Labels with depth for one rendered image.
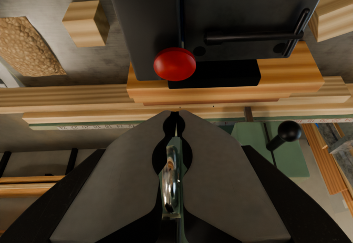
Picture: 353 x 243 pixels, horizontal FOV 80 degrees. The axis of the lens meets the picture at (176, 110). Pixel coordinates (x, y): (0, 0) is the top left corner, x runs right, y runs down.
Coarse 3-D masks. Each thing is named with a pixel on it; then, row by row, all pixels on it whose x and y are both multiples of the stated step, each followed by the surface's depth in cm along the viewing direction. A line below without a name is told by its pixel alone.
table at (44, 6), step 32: (0, 0) 23; (32, 0) 23; (64, 0) 23; (96, 0) 23; (64, 32) 27; (352, 32) 27; (64, 64) 32; (96, 64) 32; (128, 64) 32; (320, 64) 32; (352, 64) 32
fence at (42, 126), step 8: (136, 120) 36; (144, 120) 36; (208, 120) 35; (216, 120) 35; (224, 120) 35; (232, 120) 35; (240, 120) 35; (32, 128) 37; (40, 128) 37; (48, 128) 37; (56, 128) 37
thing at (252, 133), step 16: (240, 128) 26; (256, 128) 25; (272, 128) 25; (256, 144) 24; (288, 144) 24; (272, 160) 23; (288, 160) 23; (304, 160) 23; (288, 176) 22; (304, 176) 22
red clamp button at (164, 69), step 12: (168, 48) 14; (180, 48) 14; (156, 60) 14; (168, 60) 14; (180, 60) 14; (192, 60) 14; (156, 72) 15; (168, 72) 15; (180, 72) 15; (192, 72) 15
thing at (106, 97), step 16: (336, 80) 34; (0, 96) 35; (16, 96) 35; (32, 96) 35; (48, 96) 35; (64, 96) 35; (80, 96) 34; (96, 96) 34; (112, 96) 34; (128, 96) 34; (304, 96) 32; (320, 96) 32; (336, 96) 32; (0, 112) 35; (16, 112) 35; (32, 112) 35
